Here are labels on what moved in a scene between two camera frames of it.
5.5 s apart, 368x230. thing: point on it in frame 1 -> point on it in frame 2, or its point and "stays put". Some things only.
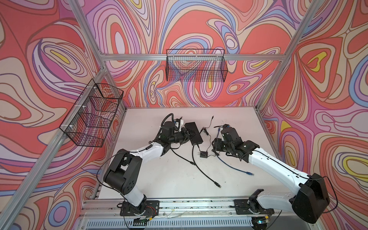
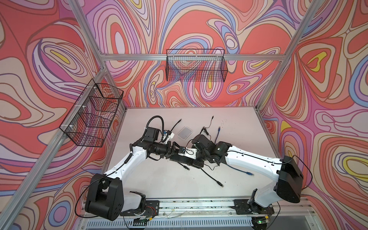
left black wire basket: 87,122 stays put
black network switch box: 194,135 -> 188,160
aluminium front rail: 217,214 stays put
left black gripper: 185,135 -> 173,152
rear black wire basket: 196,65 stays put
